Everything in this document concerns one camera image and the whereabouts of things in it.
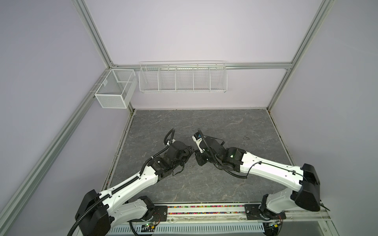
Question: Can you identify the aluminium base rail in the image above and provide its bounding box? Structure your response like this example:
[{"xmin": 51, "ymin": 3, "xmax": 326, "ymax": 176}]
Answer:
[{"xmin": 108, "ymin": 203, "xmax": 338, "ymax": 236}]

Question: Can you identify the black corrugated cable left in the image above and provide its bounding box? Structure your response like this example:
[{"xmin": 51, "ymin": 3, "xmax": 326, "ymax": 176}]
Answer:
[{"xmin": 163, "ymin": 128, "xmax": 176, "ymax": 146}]

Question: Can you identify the aluminium left side bar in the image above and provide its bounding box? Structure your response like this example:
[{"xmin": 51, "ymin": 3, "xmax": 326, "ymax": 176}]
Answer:
[{"xmin": 1, "ymin": 68, "xmax": 111, "ymax": 236}]

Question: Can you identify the aluminium frame corner post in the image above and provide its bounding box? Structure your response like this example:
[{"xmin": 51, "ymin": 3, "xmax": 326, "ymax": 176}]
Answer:
[
  {"xmin": 70, "ymin": 0, "xmax": 135, "ymax": 113},
  {"xmin": 267, "ymin": 0, "xmax": 335, "ymax": 113}
]

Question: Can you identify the aluminium frame corner post left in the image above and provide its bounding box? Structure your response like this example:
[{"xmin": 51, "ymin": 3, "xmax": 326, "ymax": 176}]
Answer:
[{"xmin": 70, "ymin": 0, "xmax": 135, "ymax": 113}]

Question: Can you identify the aluminium frame corner post right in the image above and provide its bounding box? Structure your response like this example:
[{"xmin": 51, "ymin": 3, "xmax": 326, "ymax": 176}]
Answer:
[{"xmin": 267, "ymin": 0, "xmax": 335, "ymax": 113}]

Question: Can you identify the aluminium horizontal back bar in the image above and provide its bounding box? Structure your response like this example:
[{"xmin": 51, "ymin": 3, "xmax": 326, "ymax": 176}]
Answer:
[{"xmin": 112, "ymin": 61, "xmax": 292, "ymax": 71}]

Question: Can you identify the long white wire basket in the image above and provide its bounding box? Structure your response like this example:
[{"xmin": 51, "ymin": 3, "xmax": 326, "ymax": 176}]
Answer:
[{"xmin": 139, "ymin": 61, "xmax": 228, "ymax": 93}]

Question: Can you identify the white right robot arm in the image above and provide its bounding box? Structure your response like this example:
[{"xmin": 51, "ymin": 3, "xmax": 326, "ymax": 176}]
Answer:
[{"xmin": 192, "ymin": 132, "xmax": 321, "ymax": 221}]

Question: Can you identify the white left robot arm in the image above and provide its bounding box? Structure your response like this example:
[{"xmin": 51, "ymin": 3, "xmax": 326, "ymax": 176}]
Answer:
[{"xmin": 68, "ymin": 141, "xmax": 194, "ymax": 236}]

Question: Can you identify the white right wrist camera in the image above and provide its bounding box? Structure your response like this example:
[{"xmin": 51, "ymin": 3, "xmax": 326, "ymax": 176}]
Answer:
[{"xmin": 192, "ymin": 132, "xmax": 204, "ymax": 153}]

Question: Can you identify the small white mesh basket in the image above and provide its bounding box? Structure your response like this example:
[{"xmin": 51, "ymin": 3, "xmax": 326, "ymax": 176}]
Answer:
[{"xmin": 95, "ymin": 69, "xmax": 137, "ymax": 109}]

